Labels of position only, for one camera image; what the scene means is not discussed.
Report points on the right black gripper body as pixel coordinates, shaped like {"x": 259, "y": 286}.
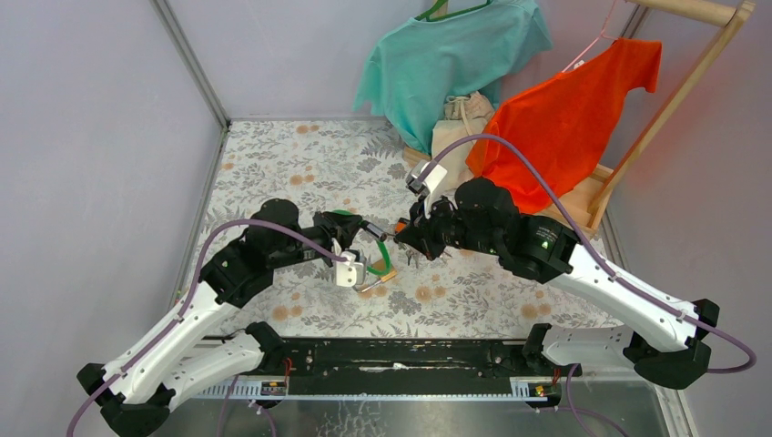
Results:
{"x": 443, "y": 228}

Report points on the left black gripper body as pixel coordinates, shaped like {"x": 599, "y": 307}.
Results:
{"x": 325, "y": 219}

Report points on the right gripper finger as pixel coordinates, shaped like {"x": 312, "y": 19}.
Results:
{"x": 413, "y": 228}
{"x": 416, "y": 243}

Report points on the green cable lock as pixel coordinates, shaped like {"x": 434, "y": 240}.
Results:
{"x": 380, "y": 237}

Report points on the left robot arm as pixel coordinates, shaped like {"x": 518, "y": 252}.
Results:
{"x": 137, "y": 391}

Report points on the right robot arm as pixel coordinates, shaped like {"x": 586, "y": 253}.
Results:
{"x": 653, "y": 338}

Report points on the orange black padlock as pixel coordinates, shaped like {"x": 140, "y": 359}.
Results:
{"x": 400, "y": 226}

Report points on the brass padlock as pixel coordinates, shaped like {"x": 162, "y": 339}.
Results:
{"x": 380, "y": 280}

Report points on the floral table mat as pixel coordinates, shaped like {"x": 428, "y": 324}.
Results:
{"x": 357, "y": 165}

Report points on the wooden clothes rack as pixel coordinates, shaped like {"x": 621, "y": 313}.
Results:
{"x": 587, "y": 202}

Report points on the teal t-shirt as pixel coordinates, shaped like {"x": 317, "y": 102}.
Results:
{"x": 413, "y": 69}

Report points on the orange t-shirt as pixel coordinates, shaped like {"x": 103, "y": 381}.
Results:
{"x": 564, "y": 125}

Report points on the green clothes hanger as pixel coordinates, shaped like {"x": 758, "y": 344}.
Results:
{"x": 440, "y": 10}

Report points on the pink clothes hanger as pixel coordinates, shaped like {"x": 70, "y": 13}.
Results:
{"x": 602, "y": 34}

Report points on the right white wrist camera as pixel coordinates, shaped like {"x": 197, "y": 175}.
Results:
{"x": 425, "y": 181}

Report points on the beige drawstring bag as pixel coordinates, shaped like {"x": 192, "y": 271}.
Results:
{"x": 462, "y": 116}

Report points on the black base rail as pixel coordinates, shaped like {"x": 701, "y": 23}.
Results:
{"x": 355, "y": 366}

